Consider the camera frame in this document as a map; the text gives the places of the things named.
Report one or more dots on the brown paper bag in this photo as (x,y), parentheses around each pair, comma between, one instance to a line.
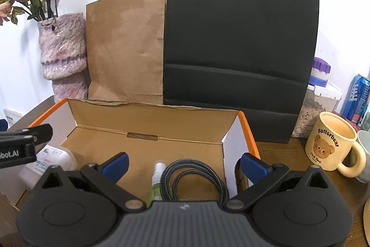
(125,47)

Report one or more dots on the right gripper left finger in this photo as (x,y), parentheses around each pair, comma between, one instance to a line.
(103,179)

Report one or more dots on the red cardboard box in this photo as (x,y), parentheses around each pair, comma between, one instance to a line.
(95,131)

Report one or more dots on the clear jar with nuts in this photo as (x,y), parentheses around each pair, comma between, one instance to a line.
(317,99)

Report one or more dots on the white plastic wipes container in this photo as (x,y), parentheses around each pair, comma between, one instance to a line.
(48,156)

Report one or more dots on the yellow bear mug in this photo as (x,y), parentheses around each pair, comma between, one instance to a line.
(330,141)

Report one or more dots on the purple lid container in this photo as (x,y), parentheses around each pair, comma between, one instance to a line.
(319,73)

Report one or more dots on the yellow thermos jug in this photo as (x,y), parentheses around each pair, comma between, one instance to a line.
(366,220)

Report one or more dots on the pink ceramic vase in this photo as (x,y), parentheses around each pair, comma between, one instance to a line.
(63,55)

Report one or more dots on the green spray bottle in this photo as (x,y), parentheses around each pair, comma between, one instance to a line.
(154,192)

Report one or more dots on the black paper bag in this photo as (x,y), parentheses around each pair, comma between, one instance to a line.
(249,55)

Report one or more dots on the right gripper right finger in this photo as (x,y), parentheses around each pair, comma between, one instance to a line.
(265,178)

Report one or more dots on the blue soda can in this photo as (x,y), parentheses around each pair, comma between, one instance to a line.
(356,100)

